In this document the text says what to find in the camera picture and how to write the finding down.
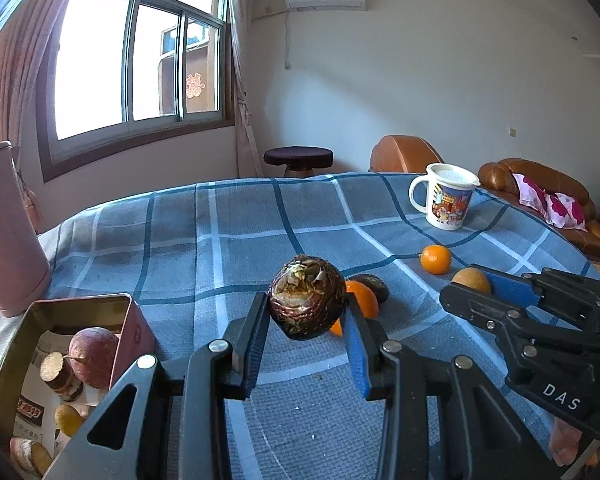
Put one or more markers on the red paper window decoration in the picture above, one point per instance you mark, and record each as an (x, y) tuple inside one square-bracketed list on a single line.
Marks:
[(195, 85)]

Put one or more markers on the printed paper leaflet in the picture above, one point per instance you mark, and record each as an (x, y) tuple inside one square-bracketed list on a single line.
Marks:
[(30, 410)]

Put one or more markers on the pink curtain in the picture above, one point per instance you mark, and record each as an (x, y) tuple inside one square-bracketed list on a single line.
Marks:
[(10, 85)]

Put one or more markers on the white wall pipe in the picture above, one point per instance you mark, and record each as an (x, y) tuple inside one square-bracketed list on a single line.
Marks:
[(287, 40)]

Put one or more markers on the blue plaid tablecloth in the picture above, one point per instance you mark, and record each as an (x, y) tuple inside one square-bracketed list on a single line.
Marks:
[(205, 260)]

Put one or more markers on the dark cracked round fruit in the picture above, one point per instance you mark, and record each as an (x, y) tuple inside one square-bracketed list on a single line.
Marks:
[(307, 295)]

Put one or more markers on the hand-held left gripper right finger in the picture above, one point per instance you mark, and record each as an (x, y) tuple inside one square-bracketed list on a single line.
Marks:
[(357, 355)]

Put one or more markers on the small yellow fruit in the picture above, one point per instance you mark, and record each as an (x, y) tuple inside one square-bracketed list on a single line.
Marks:
[(470, 280), (69, 420)]

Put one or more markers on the brown leather sofa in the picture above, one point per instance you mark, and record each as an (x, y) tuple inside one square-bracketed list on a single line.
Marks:
[(500, 175)]

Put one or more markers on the small round orange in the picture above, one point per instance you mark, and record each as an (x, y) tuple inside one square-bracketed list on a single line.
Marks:
[(435, 259)]

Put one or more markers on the pale tied curtain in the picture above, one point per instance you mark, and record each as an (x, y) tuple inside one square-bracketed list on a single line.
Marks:
[(242, 85)]

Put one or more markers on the person's right hand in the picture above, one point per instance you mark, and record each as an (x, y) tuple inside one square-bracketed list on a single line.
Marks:
[(569, 442)]

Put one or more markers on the sliding glass window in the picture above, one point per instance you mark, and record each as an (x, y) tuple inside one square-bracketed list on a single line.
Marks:
[(95, 60)]

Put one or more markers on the reddish purple fruit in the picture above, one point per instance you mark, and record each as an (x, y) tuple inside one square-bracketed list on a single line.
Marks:
[(94, 360)]

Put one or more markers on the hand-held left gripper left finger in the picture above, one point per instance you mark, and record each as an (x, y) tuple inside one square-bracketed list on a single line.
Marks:
[(255, 345)]

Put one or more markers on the rectangular metal tin box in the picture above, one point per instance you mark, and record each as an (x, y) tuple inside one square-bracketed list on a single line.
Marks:
[(130, 340)]

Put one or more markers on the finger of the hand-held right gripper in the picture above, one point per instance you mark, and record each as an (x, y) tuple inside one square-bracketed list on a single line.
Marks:
[(475, 310), (512, 287)]

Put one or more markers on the pink floral cushion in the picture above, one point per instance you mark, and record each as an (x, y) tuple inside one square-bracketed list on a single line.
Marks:
[(555, 205)]

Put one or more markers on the brown leather armchair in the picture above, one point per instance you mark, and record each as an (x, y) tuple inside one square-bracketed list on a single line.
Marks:
[(400, 152)]

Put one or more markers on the pink electric kettle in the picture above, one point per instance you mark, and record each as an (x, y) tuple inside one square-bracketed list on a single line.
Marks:
[(10, 240)]

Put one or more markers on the white cartoon print mug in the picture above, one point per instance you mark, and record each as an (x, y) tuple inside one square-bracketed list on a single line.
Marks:
[(445, 200)]

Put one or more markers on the large orange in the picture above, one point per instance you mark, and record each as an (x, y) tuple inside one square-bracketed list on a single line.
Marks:
[(366, 305)]

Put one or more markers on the round dark wooden stool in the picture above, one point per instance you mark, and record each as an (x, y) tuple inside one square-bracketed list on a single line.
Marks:
[(297, 156)]

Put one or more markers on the cut brown root piece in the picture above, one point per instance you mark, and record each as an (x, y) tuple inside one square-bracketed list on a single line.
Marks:
[(60, 375)]

